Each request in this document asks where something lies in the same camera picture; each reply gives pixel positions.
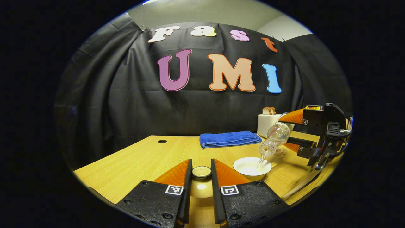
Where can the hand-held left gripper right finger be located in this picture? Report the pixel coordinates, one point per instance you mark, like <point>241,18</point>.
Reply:
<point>216,202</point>

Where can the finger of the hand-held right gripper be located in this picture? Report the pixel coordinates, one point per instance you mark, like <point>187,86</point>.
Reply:
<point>297,116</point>
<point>303,148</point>

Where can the white toaster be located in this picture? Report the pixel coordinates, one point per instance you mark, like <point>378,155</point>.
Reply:
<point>265,125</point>

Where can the clear water bottle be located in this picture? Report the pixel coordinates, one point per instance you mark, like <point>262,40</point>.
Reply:
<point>278,134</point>

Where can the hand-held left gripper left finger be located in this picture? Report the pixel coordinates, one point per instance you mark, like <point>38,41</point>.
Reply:
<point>186,202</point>

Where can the toast slice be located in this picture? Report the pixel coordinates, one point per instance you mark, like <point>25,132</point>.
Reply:
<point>273,110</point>
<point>266,110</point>

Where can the folded blue towel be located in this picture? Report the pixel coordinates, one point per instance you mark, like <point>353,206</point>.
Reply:
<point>229,139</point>

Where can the black backdrop cloth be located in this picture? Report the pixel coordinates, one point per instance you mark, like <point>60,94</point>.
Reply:
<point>126,104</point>

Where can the white teacup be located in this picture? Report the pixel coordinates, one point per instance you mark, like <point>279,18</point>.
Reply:
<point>250,166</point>

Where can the round brown coaster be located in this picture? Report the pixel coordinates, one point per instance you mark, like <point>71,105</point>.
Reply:
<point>281,152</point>

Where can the white teacup lid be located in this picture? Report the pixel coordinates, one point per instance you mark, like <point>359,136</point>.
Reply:
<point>201,186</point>

